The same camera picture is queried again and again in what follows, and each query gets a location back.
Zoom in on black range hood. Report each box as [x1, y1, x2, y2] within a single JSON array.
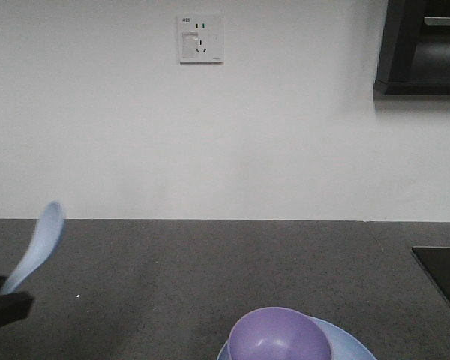
[[373, 1, 450, 96]]

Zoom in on light blue plastic plate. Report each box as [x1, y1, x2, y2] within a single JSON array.
[[217, 315, 375, 359]]

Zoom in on black gas stove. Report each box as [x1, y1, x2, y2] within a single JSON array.
[[412, 246, 450, 304]]

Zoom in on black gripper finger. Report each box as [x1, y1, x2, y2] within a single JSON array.
[[0, 275, 35, 328]]

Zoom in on white wall socket centre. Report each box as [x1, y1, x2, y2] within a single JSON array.
[[176, 13, 224, 65]]

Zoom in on purple plastic bowl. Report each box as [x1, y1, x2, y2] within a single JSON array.
[[227, 307, 332, 359]]

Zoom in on light blue plastic spoon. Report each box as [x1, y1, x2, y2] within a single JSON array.
[[0, 202, 65, 295]]

